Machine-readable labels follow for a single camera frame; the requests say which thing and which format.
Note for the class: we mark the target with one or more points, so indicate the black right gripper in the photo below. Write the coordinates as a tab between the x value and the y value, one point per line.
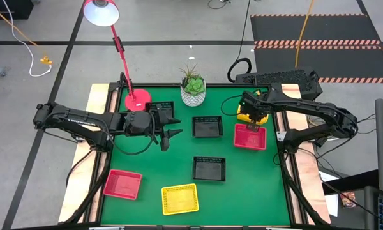
255	107

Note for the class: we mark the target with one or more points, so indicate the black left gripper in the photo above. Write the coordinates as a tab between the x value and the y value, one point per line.
143	123

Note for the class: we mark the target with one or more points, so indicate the black plastic basket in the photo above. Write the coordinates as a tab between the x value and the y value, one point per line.
207	128
209	170
170	111

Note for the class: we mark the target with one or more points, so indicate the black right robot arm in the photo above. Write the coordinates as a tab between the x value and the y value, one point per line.
306	107

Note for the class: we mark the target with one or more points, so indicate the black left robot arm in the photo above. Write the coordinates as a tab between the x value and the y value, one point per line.
79	119

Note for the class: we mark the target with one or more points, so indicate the succulent in white patterned pot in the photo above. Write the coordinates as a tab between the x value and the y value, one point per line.
193	97

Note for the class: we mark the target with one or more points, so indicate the red desk lamp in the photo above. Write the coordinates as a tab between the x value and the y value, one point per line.
137	101

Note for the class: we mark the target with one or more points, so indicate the black perforated computer case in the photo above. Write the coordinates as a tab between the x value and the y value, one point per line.
281	78

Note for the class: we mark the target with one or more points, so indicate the light wooden side board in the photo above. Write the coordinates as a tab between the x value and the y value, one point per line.
306	179
97	96

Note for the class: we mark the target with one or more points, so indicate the white paper sheet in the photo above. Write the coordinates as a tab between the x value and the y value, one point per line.
330	204

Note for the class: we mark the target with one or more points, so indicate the black striped-edge floor mat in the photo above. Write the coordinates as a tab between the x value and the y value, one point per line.
306	28

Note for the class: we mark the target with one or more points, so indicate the colourful snack packet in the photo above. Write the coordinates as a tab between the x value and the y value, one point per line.
348	199

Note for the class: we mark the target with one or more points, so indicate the office desk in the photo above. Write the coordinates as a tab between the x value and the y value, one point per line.
360	182

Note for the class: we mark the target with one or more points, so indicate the black cabinet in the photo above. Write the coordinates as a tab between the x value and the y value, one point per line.
9	9

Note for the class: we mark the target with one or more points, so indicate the silver metal bracket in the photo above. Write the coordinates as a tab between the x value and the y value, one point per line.
281	135

